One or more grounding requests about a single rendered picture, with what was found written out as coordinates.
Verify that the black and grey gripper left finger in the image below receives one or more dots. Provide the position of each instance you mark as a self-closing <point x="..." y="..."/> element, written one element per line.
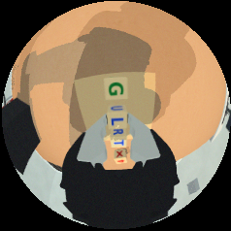
<point x="87" y="150"/>

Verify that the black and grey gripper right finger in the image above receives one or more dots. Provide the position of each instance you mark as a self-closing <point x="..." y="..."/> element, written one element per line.
<point x="147" y="146"/>

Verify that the beige block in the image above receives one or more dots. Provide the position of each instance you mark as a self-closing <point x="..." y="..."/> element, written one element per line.
<point x="117" y="116"/>
<point x="118" y="138"/>
<point x="120" y="156"/>
<point x="116" y="88"/>

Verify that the tan flat mat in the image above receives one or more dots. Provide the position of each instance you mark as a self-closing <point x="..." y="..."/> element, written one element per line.
<point x="140" y="102"/>

